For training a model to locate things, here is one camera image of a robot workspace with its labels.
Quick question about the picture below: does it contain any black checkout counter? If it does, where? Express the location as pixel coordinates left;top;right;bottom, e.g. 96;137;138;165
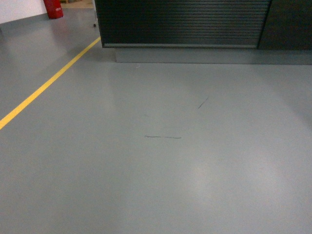
95;0;312;65

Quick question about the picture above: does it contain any red fire extinguisher box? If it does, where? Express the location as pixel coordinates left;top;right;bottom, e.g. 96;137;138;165
43;0;63;19

